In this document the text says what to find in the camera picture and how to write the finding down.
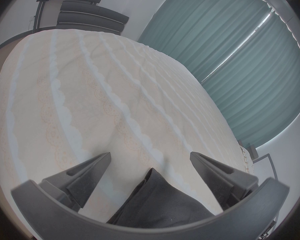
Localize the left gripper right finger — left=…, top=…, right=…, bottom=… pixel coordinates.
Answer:
left=190, top=151, right=259, bottom=212

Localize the bed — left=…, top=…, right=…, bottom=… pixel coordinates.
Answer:
left=0, top=28, right=277, bottom=224

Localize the blue-green curtain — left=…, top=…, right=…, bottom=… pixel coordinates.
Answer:
left=201, top=11, right=300, bottom=147
left=137, top=0, right=273, bottom=81

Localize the black T-shirt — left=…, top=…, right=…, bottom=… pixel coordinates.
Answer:
left=106, top=168, right=224, bottom=228

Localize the dark grey bedside table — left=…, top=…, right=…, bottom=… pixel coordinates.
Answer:
left=237, top=139, right=258, bottom=159

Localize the dark grey chest of drawers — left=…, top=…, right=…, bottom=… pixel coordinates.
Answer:
left=34, top=0, right=129, bottom=36

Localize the white printed pillow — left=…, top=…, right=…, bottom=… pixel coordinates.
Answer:
left=239, top=146, right=254, bottom=173

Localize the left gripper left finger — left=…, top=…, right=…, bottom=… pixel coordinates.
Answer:
left=41, top=152, right=112, bottom=212

